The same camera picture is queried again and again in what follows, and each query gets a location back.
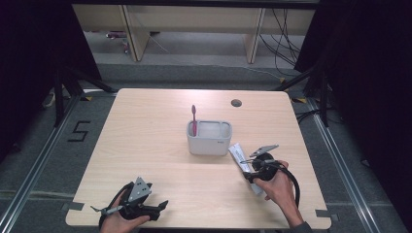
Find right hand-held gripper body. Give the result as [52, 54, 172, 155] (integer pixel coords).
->
[248, 144, 284, 183]

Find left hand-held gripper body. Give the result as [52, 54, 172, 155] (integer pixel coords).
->
[119, 176, 162, 221]

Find white toothpaste tube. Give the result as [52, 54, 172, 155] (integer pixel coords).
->
[227, 142, 264, 196]

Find grey toothbrush holder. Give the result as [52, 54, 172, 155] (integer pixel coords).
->
[186, 119, 233, 156]

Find pink toothbrush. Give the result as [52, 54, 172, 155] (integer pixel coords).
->
[190, 104, 198, 137]

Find person's right hand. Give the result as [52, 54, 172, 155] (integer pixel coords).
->
[253, 160, 297, 216]

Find person's left hand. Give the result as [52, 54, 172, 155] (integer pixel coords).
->
[99, 189, 152, 233]

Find grey right gripper plug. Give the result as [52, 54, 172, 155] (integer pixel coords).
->
[240, 157, 280, 165]

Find grey gripper plug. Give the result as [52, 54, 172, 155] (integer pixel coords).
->
[240, 157, 280, 165]
[89, 205, 124, 216]

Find grey left gripper plug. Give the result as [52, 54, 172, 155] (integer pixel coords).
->
[89, 205, 124, 216]

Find black metal stand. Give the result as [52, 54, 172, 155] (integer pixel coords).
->
[52, 62, 119, 128]
[273, 63, 330, 128]

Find dark curtain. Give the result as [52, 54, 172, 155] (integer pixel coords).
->
[0, 0, 102, 163]
[293, 0, 412, 225]

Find small pink floor clutter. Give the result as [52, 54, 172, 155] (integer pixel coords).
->
[106, 30, 131, 54]

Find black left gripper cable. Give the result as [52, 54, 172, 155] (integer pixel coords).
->
[97, 181, 135, 229]

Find black floor cables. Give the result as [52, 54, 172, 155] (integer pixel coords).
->
[294, 108, 343, 126]

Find aluminium floor rail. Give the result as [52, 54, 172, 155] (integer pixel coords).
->
[307, 96, 381, 233]
[0, 95, 81, 233]

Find bundle of black hanging cables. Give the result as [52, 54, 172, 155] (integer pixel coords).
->
[258, 8, 303, 78]

